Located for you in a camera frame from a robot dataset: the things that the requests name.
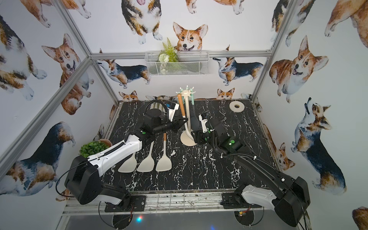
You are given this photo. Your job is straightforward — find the cream slotted turner wooden handle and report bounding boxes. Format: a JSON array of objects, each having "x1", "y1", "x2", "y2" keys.
[{"x1": 177, "y1": 93, "x2": 195, "y2": 141}]

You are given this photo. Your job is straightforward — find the cream spatula wooden handle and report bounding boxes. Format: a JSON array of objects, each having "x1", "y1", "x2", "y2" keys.
[{"x1": 137, "y1": 141, "x2": 155, "y2": 173}]

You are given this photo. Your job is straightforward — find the cream spoon wooden handle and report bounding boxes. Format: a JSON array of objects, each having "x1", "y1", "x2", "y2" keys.
[{"x1": 118, "y1": 153, "x2": 137, "y2": 173}]

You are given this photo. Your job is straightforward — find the grey spatula mint handle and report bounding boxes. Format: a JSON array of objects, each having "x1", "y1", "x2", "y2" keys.
[{"x1": 190, "y1": 95, "x2": 201, "y2": 131}]

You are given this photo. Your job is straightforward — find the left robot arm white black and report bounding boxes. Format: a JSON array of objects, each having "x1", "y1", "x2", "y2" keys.
[{"x1": 64, "y1": 95, "x2": 188, "y2": 210}]

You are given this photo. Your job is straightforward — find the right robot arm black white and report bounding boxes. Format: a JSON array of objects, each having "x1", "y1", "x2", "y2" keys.
[{"x1": 192, "y1": 114, "x2": 311, "y2": 227}]

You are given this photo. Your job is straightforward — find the cream utensil rack stand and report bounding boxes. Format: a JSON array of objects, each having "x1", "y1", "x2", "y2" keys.
[{"x1": 176, "y1": 85, "x2": 198, "y2": 147}]

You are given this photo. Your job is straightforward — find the white tape roll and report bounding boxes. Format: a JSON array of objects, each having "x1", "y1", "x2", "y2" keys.
[{"x1": 229, "y1": 101, "x2": 245, "y2": 113}]

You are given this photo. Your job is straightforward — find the fern and white flower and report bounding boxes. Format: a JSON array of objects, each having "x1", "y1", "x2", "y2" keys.
[{"x1": 158, "y1": 38, "x2": 179, "y2": 74}]

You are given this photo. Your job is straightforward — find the green potted plant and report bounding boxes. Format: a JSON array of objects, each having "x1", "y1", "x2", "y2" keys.
[{"x1": 79, "y1": 139, "x2": 112, "y2": 158}]

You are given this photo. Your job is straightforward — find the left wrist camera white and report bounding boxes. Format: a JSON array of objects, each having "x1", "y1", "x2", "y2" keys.
[{"x1": 166, "y1": 102, "x2": 179, "y2": 122}]

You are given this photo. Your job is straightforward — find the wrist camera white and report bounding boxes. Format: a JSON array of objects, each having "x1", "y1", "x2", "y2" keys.
[
  {"x1": 198, "y1": 113, "x2": 211, "y2": 133},
  {"x1": 166, "y1": 102, "x2": 179, "y2": 122}
]

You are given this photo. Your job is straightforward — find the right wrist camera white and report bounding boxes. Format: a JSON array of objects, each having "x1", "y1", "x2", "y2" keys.
[{"x1": 198, "y1": 113, "x2": 211, "y2": 133}]

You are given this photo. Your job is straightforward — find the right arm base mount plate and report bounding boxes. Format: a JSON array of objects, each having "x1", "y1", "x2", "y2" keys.
[{"x1": 220, "y1": 193, "x2": 250, "y2": 209}]

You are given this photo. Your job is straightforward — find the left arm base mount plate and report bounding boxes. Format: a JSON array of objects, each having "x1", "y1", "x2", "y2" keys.
[{"x1": 104, "y1": 195, "x2": 147, "y2": 213}]

